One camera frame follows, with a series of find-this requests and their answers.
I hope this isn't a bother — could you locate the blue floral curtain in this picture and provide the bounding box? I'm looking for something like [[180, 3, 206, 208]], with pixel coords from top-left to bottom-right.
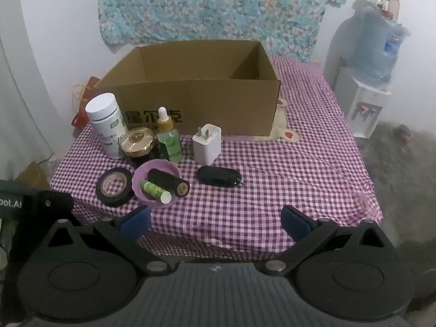
[[96, 0, 350, 63]]

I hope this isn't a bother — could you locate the black oval key fob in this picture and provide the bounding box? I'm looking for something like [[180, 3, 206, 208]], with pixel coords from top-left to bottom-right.
[[197, 165, 244, 188]]

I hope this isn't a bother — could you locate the brown cardboard piece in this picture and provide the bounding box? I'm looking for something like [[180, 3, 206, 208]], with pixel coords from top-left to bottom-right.
[[15, 162, 52, 191]]

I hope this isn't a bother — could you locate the black tape roll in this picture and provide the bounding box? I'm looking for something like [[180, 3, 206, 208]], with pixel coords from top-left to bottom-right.
[[96, 168, 134, 208]]

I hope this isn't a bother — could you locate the green dropper bottle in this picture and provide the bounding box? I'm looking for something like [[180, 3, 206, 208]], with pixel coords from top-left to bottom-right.
[[157, 107, 183, 163]]

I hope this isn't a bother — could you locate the white water dispenser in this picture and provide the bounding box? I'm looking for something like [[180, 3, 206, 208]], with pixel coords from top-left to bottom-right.
[[335, 66, 392, 140]]

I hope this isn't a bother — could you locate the green lip balm tube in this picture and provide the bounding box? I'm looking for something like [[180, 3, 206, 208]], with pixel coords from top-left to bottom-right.
[[141, 180, 172, 204]]

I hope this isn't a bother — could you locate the red gift bag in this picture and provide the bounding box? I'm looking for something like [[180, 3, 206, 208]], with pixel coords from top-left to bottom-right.
[[71, 77, 99, 131]]

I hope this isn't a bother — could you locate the gold lid cosmetic jar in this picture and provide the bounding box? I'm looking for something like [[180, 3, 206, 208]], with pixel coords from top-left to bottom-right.
[[120, 127, 158, 167]]

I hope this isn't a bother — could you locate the black cylinder spool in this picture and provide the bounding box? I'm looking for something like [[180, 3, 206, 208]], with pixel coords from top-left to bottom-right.
[[147, 168, 190, 198]]

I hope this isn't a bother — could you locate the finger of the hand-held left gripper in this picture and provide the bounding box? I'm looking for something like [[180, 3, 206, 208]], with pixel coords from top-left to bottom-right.
[[35, 191, 74, 226]]

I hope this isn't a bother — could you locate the white pill bottle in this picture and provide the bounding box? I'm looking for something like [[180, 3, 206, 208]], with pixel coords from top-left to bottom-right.
[[85, 93, 126, 160]]

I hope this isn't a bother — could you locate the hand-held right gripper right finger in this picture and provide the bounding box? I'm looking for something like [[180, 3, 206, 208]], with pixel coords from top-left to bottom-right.
[[261, 205, 392, 276]]

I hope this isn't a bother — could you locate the brown cardboard box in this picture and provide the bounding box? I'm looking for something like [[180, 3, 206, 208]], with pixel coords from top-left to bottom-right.
[[91, 40, 281, 137]]

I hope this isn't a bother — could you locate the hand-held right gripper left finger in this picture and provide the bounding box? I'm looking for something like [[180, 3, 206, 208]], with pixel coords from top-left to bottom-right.
[[44, 205, 172, 276]]

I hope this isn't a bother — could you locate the dark object on floor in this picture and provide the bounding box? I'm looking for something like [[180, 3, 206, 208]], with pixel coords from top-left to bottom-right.
[[393, 125, 413, 144]]

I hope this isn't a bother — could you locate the blue water jug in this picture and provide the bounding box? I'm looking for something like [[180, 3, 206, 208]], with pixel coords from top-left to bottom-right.
[[347, 5, 407, 86]]

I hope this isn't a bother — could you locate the white charger plug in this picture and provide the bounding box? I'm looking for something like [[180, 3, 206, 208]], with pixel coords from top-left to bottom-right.
[[192, 124, 222, 165]]

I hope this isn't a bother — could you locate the purple plastic bowl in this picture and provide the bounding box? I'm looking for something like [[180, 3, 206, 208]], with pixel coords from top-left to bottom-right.
[[132, 159, 181, 210]]

